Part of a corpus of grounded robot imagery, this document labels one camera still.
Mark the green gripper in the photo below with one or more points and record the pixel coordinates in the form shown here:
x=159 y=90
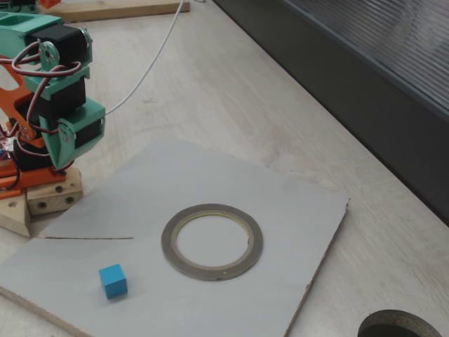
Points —
x=85 y=136

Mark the blue cube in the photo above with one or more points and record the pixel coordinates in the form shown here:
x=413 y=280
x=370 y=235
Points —
x=112 y=281

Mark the green and orange leader arm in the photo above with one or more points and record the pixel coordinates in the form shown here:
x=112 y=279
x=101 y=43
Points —
x=17 y=10

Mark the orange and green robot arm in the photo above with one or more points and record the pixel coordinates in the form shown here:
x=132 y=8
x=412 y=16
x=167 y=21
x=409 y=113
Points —
x=21 y=29

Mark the wooden base block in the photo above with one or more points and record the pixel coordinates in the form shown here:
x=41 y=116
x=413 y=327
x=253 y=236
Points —
x=52 y=196

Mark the red controller circuit board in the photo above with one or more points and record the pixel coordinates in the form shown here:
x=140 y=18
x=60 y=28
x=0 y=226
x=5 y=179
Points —
x=4 y=144

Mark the long wooden plank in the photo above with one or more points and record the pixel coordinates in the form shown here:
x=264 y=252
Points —
x=122 y=10

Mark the white laminated wooden board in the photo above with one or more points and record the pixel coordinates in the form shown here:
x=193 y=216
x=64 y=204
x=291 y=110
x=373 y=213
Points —
x=210 y=175

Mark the frosted desk partition panel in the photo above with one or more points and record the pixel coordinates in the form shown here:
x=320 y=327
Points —
x=386 y=105

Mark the orange controller board mount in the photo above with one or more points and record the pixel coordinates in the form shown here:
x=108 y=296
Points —
x=7 y=182

